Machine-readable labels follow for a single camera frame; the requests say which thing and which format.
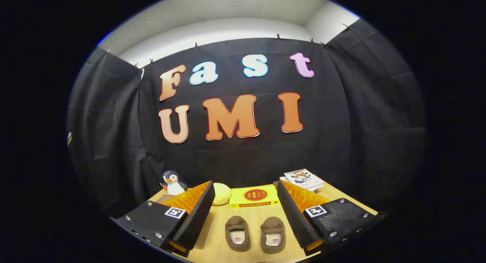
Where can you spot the yellow book with red circle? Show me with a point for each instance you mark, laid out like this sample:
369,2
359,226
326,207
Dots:
254,196

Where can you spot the brown fuzzy shoe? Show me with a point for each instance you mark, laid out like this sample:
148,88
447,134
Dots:
272,238
237,236

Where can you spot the black backdrop cloth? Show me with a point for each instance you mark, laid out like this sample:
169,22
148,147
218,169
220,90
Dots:
228,160

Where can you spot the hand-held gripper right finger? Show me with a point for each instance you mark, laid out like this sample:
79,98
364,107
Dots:
294,221

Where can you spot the white thick book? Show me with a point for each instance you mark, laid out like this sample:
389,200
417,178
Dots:
283,178

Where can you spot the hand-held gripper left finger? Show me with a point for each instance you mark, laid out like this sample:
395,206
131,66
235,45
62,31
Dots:
197,217

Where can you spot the penguin plush toy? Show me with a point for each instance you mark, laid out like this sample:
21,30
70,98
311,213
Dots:
174,185

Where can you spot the brown beige fabric storage box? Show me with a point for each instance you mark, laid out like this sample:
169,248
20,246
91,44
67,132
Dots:
207,232

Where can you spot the yellow bun plush toy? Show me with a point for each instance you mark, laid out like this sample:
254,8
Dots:
223,192

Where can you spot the white illustrated book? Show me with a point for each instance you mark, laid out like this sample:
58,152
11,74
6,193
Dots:
303,178

